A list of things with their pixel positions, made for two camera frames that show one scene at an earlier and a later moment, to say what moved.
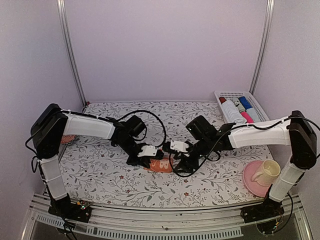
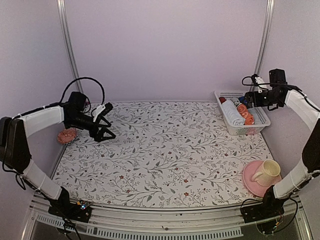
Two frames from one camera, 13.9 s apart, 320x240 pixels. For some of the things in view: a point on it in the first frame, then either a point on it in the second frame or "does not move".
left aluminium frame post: (62, 8) does not move
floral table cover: (97, 173) does not move
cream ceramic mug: (266, 176) does not move
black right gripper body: (187, 162) → (258, 102)
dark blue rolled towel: (244, 102) does not move
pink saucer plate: (249, 171) does not move
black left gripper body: (127, 146) → (78, 123)
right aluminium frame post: (265, 45) does not move
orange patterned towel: (160, 165) → (248, 118)
